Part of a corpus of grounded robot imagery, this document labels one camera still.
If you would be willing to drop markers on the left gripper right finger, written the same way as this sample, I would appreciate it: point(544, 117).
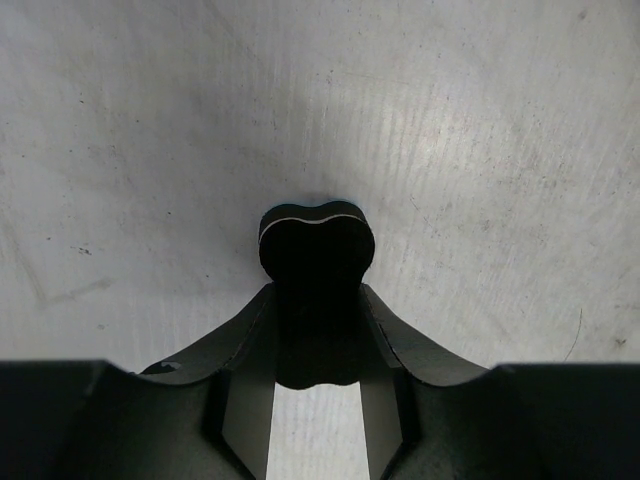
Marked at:
point(430, 414)

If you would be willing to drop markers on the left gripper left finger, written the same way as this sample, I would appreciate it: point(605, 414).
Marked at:
point(202, 413)

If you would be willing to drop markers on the black whiteboard eraser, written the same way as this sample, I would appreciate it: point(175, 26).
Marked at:
point(316, 257)

